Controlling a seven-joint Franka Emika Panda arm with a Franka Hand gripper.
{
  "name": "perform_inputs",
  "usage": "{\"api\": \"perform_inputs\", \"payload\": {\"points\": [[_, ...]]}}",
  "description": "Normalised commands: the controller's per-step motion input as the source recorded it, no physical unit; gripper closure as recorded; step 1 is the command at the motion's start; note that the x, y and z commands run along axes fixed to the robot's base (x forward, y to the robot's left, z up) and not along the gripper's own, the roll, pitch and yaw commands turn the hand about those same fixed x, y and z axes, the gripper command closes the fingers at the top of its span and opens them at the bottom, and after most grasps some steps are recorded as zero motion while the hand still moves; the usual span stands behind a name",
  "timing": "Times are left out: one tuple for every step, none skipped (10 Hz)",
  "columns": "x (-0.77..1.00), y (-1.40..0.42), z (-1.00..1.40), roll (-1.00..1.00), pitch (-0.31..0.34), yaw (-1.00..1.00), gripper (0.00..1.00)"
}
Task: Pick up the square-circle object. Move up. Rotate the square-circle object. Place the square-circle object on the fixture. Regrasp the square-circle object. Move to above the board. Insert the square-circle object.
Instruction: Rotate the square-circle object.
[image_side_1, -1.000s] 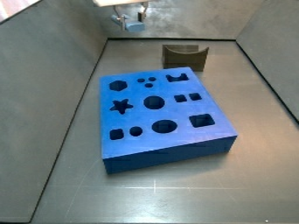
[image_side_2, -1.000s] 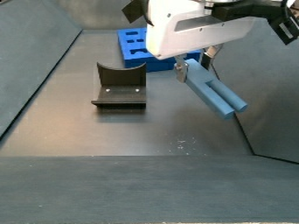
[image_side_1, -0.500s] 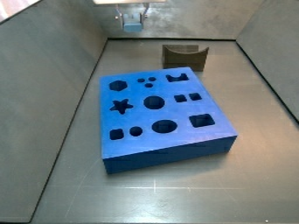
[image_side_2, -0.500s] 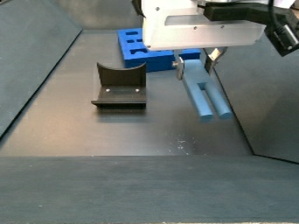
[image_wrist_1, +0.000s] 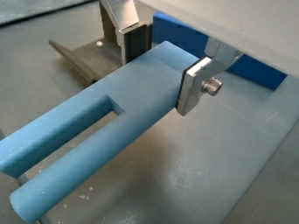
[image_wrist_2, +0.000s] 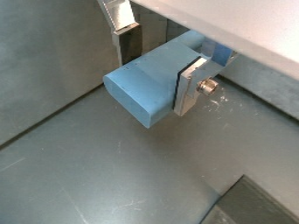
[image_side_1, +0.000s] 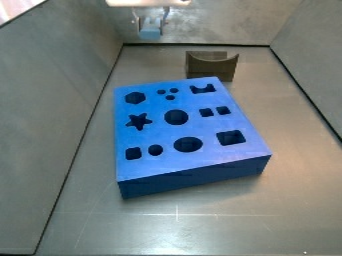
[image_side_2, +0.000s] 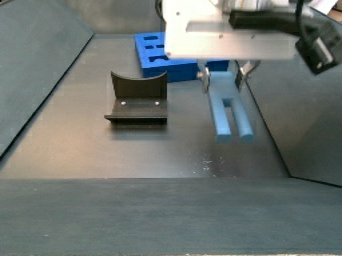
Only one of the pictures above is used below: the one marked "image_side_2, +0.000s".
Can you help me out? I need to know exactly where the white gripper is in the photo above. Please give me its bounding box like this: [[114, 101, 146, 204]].
[[162, 0, 297, 92]]

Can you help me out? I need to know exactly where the light blue square-circle object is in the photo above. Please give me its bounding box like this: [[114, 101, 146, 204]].
[[207, 71, 254, 142]]

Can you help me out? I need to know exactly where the blue foam shape-sorter block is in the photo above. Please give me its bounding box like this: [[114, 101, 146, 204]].
[[134, 31, 231, 83]]

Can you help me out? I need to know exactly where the black curved fixture bracket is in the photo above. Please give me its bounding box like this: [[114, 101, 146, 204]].
[[105, 72, 169, 124]]

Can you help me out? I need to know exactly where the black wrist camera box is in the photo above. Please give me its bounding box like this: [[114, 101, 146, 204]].
[[296, 16, 342, 75]]

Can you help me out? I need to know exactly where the black camera cable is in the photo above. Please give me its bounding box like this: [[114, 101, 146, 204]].
[[294, 0, 309, 38]]

